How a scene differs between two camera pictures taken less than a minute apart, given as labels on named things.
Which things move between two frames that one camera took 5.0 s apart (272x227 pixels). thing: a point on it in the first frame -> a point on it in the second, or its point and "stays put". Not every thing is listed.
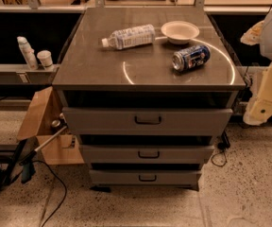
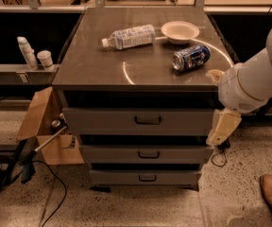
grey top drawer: x=144 y=121 stays put
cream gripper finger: x=253 y=34 -> x=215 y=75
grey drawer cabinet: x=149 y=92 stays put
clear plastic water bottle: x=130 y=37 stays put
